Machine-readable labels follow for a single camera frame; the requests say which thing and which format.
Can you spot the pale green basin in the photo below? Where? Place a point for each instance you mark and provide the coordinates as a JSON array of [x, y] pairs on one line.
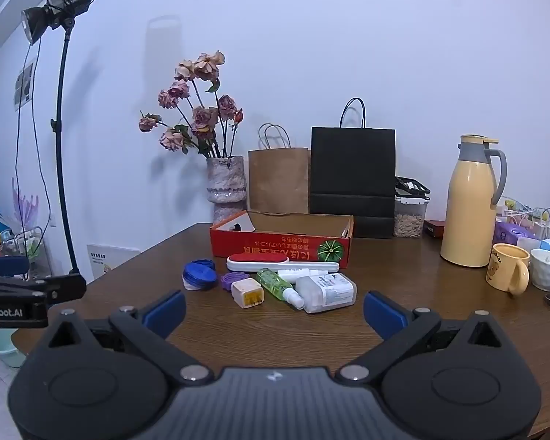
[[7, 350]]

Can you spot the brown paper bag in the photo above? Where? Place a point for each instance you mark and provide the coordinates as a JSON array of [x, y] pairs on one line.
[[278, 178]]

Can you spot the clear container of seeds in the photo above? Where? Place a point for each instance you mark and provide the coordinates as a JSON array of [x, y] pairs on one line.
[[410, 220]]

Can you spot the red and white lint brush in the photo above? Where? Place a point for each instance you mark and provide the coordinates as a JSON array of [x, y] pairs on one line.
[[256, 262]]

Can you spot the white spray bottle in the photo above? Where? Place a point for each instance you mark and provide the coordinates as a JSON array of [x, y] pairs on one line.
[[332, 292]]

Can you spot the purple ridged lid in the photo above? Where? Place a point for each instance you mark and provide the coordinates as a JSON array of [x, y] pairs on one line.
[[233, 280]]

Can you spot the black paper bag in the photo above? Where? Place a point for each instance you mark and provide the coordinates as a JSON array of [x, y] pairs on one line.
[[353, 169]]

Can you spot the purple plastic flower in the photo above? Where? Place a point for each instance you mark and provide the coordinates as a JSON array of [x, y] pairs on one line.
[[25, 204]]

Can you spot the white cup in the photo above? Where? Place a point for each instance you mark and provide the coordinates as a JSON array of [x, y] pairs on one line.
[[547, 270]]

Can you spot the small white tube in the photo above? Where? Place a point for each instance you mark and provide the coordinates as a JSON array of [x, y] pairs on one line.
[[298, 275]]

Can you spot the yellow mug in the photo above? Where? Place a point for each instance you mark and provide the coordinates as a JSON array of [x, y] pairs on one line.
[[504, 268]]

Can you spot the blue round container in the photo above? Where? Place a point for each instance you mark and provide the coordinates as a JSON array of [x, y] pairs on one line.
[[200, 278]]

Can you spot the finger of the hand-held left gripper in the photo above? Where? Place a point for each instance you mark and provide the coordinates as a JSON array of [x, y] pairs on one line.
[[7, 265], [64, 288]]

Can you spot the blue ridged cap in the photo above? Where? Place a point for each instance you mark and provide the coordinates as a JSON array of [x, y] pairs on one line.
[[200, 265]]

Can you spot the black studio light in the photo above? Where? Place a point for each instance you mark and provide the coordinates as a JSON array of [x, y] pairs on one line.
[[55, 9]]

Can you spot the red cardboard box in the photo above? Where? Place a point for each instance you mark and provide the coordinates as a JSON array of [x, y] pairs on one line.
[[266, 244]]

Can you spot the pink textured vase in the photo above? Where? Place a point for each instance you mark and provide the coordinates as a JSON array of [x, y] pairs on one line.
[[226, 183]]

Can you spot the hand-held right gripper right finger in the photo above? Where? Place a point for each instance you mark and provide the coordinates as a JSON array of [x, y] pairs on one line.
[[385, 315]]

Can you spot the dark red box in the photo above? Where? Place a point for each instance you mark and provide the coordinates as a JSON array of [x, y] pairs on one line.
[[434, 229]]

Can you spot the dried pink roses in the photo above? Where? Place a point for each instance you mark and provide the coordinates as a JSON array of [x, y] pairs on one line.
[[197, 114]]

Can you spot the white board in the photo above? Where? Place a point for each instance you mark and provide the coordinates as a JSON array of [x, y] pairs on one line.
[[112, 259]]

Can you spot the wall picture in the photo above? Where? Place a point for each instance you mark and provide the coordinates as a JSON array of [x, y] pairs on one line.
[[23, 86]]

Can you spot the small white and yellow box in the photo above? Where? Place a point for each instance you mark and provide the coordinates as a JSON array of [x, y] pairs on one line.
[[248, 294]]

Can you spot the green spray bottle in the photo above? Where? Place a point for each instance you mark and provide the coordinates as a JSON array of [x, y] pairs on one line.
[[272, 283]]

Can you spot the yellow thermos jug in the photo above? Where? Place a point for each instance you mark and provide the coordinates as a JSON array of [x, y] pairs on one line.
[[470, 211]]

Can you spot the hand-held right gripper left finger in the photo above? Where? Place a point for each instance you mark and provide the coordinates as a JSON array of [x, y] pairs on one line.
[[165, 314]]

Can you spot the purple packet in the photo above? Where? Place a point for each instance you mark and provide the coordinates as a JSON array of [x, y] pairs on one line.
[[511, 233]]

